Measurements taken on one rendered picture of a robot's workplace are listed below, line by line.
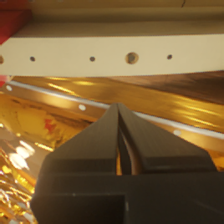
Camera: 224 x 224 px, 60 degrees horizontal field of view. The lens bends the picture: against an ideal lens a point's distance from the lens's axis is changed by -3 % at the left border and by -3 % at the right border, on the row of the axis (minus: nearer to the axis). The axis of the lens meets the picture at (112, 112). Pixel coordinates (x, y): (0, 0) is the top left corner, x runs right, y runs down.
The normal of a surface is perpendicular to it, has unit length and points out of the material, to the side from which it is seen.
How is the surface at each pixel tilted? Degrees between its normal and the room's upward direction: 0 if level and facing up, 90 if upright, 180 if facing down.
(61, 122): 132
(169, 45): 90
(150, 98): 90
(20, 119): 138
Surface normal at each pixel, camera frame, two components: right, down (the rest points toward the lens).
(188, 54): 0.14, 0.70
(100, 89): -0.35, 0.66
